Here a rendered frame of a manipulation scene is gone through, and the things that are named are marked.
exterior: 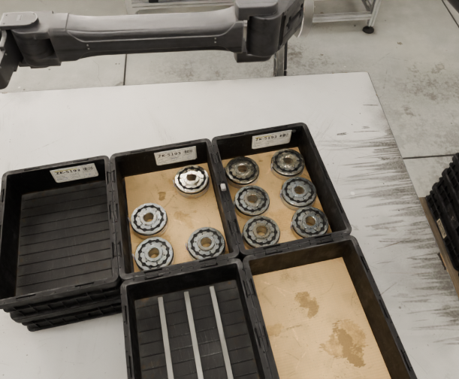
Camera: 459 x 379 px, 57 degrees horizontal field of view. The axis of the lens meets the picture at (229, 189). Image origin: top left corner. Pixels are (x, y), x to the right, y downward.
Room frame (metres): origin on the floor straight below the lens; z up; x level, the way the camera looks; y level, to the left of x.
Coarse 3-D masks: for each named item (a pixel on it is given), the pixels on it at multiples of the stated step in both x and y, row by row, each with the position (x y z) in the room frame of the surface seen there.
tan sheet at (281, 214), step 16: (224, 160) 0.83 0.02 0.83; (256, 160) 0.83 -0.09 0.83; (272, 176) 0.77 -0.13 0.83; (304, 176) 0.77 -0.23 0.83; (272, 192) 0.71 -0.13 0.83; (272, 208) 0.65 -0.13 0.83; (288, 208) 0.65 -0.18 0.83; (320, 208) 0.65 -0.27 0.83; (240, 224) 0.60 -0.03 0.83; (288, 224) 0.60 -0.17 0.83; (288, 240) 0.55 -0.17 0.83
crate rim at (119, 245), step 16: (176, 144) 0.81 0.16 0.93; (192, 144) 0.82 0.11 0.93; (208, 144) 0.81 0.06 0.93; (112, 160) 0.75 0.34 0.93; (112, 176) 0.70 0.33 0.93; (224, 192) 0.65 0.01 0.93; (224, 208) 0.59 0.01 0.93; (224, 256) 0.45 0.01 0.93; (144, 272) 0.41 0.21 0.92; (160, 272) 0.41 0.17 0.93
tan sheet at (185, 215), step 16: (144, 176) 0.77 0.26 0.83; (160, 176) 0.77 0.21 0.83; (128, 192) 0.71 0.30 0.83; (144, 192) 0.71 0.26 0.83; (160, 192) 0.71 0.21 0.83; (176, 192) 0.71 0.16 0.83; (208, 192) 0.71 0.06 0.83; (128, 208) 0.65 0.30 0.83; (176, 208) 0.65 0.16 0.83; (192, 208) 0.65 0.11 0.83; (208, 208) 0.65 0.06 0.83; (176, 224) 0.60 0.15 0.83; (192, 224) 0.60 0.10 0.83; (208, 224) 0.60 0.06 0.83; (176, 240) 0.55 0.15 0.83; (176, 256) 0.50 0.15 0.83
